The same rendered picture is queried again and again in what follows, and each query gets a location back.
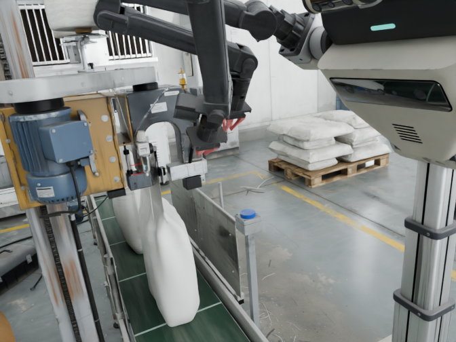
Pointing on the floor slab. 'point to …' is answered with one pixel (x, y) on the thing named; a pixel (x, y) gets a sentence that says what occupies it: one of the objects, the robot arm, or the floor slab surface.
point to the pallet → (313, 180)
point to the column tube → (70, 271)
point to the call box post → (252, 279)
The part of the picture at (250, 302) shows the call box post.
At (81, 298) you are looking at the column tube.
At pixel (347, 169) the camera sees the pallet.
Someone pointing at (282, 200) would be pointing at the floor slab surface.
